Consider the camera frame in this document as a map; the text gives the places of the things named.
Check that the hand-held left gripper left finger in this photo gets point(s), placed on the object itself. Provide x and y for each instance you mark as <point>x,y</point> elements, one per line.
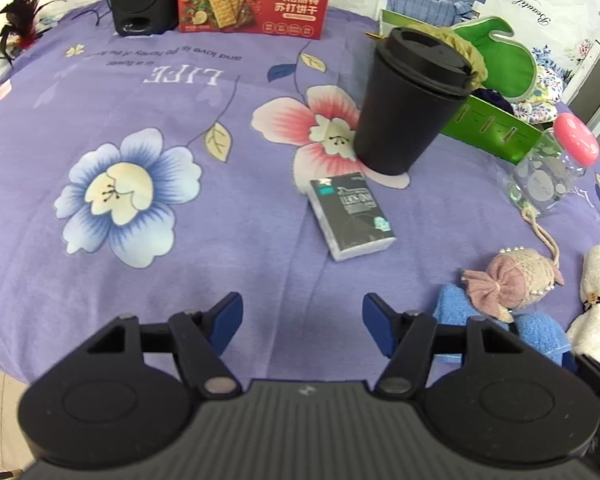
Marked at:
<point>227,320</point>

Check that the green cardboard box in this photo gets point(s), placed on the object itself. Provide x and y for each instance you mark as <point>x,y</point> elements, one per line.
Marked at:
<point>485,127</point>

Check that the purple floral bedsheet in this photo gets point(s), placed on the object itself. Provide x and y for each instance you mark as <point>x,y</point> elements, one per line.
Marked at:
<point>180,210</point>

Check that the floral fabric oven mitt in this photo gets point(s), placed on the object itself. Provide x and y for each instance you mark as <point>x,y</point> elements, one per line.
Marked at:
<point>545,85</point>

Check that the white fluffy cloth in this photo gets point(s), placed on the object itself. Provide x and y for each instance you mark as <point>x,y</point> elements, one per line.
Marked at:
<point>597,280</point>

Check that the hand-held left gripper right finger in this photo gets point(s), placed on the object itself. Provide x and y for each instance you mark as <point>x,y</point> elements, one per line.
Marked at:
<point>377,325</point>

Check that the blue plaid cloth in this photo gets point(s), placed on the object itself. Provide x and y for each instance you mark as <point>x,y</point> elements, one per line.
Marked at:
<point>420,5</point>

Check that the black red feather decoration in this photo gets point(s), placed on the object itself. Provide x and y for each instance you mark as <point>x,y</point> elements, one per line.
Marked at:
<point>30,35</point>

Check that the red cracker box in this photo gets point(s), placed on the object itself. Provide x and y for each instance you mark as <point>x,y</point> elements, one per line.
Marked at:
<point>255,0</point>

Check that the dark tissue pack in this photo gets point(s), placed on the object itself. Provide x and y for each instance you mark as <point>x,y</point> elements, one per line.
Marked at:
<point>352,220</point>

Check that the large floral wall poster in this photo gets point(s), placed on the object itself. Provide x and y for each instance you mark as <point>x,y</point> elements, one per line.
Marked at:
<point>540,10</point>

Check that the green oven mitt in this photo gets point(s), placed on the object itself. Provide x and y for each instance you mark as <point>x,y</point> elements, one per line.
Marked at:
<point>500,60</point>

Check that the black lidded cup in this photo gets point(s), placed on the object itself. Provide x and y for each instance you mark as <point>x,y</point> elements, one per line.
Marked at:
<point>405,110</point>

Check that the blue fluffy cloth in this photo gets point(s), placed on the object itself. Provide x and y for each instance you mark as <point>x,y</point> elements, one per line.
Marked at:
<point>455,310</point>

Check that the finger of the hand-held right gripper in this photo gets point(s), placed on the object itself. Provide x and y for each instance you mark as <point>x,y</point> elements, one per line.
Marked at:
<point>597,377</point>

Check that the glass bottle pink mushroom lid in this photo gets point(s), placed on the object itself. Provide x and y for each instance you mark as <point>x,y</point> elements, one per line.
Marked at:
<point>575,137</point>

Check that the pink bow knitted pouch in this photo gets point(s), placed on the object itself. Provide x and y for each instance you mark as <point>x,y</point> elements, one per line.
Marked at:
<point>510,280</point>

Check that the dark navy cloth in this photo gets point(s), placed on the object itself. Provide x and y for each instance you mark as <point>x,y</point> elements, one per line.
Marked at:
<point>492,100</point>

